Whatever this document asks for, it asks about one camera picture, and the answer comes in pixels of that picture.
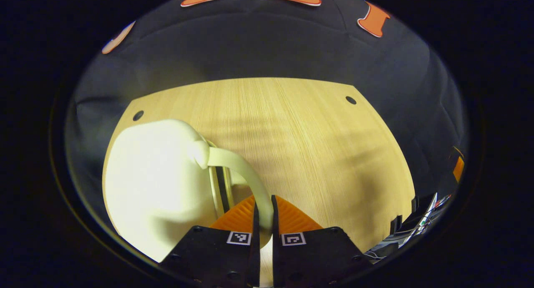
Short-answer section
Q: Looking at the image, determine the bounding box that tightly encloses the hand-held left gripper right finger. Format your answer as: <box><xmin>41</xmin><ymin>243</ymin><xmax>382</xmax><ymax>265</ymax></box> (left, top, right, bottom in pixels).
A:
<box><xmin>271</xmin><ymin>195</ymin><xmax>374</xmax><ymax>288</ymax></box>

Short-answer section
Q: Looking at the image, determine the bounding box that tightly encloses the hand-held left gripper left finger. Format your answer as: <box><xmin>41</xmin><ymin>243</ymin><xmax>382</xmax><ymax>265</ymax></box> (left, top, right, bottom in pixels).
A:
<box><xmin>161</xmin><ymin>195</ymin><xmax>260</xmax><ymax>288</ymax></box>

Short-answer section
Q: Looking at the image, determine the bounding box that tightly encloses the pale yellow suitcase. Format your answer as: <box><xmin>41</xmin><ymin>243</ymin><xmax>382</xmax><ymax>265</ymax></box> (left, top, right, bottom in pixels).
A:
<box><xmin>102</xmin><ymin>119</ymin><xmax>275</xmax><ymax>263</ymax></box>

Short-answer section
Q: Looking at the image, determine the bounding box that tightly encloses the dark equipment with cables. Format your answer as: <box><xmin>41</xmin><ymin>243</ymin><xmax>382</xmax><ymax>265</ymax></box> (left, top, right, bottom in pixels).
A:
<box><xmin>365</xmin><ymin>191</ymin><xmax>453</xmax><ymax>263</ymax></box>

